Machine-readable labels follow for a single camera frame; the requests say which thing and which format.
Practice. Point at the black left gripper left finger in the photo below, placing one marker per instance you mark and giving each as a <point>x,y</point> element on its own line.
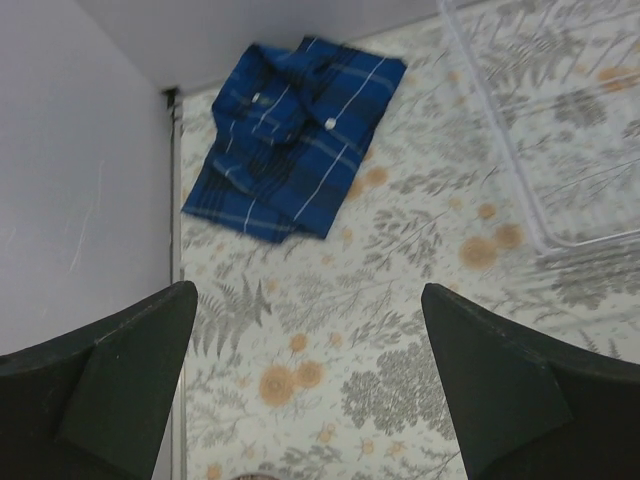
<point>94,403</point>

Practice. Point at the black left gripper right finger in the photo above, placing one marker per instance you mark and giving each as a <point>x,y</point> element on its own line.
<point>525,405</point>

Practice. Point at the white wire dish rack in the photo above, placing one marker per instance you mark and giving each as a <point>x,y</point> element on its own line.
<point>558,82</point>

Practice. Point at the floral patterned table mat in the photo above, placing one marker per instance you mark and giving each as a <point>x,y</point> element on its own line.
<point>310,359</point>

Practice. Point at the blue plaid shirt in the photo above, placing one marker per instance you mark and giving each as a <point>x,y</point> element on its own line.
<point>292,129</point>

